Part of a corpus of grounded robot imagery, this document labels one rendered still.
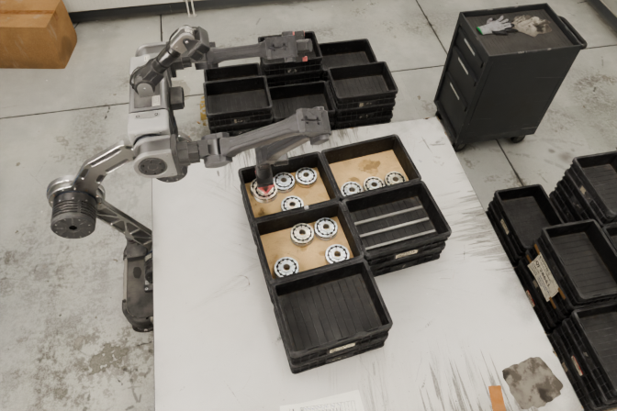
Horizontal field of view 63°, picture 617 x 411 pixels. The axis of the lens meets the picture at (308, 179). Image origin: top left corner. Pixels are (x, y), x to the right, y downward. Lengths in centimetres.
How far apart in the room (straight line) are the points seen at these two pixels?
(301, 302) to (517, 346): 91
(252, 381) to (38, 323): 154
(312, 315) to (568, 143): 269
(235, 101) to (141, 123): 159
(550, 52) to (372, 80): 108
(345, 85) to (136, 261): 170
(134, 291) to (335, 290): 121
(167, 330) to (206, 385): 29
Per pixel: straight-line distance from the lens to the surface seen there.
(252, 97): 329
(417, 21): 492
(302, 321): 205
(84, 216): 232
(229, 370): 214
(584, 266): 292
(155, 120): 174
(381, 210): 233
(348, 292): 211
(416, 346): 220
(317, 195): 234
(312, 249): 219
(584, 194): 319
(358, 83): 342
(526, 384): 228
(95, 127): 405
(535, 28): 351
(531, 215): 327
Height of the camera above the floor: 273
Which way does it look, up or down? 52 degrees down
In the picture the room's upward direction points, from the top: 2 degrees clockwise
